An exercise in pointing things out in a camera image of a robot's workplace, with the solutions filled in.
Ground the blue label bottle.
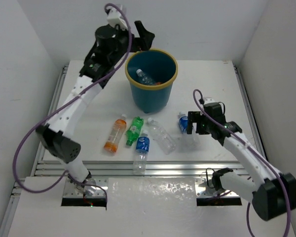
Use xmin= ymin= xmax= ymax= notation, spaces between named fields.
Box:
xmin=178 ymin=111 xmax=202 ymax=151
xmin=133 ymin=130 xmax=150 ymax=174

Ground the clear bottle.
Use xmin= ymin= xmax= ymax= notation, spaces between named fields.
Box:
xmin=148 ymin=118 xmax=176 ymax=155
xmin=136 ymin=69 xmax=156 ymax=86

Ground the green plastic bottle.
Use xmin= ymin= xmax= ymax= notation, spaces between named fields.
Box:
xmin=126 ymin=117 xmax=144 ymax=147

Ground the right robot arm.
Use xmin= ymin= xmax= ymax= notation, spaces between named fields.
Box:
xmin=186 ymin=102 xmax=296 ymax=221

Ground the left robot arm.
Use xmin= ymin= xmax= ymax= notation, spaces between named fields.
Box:
xmin=36 ymin=21 xmax=155 ymax=195

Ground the teal bin with yellow rim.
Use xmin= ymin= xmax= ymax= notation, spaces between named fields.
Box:
xmin=125 ymin=49 xmax=178 ymax=114

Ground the white front cover plate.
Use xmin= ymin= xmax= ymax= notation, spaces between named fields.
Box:
xmin=107 ymin=177 xmax=197 ymax=210

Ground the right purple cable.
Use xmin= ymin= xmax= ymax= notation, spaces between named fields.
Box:
xmin=192 ymin=89 xmax=293 ymax=237

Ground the purple cable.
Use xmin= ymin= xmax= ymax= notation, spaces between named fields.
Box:
xmin=192 ymin=89 xmax=293 ymax=237
xmin=12 ymin=2 xmax=133 ymax=205

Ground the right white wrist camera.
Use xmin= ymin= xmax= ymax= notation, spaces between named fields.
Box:
xmin=199 ymin=97 xmax=215 ymax=107

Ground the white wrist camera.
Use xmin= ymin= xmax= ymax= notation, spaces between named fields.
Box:
xmin=199 ymin=97 xmax=215 ymax=107
xmin=107 ymin=7 xmax=128 ymax=31

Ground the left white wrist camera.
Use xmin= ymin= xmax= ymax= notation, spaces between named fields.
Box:
xmin=107 ymin=7 xmax=128 ymax=31

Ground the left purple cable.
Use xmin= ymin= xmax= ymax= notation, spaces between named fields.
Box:
xmin=12 ymin=2 xmax=133 ymax=205

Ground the aluminium front rail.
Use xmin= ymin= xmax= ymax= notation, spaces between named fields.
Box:
xmin=31 ymin=161 xmax=252 ymax=179

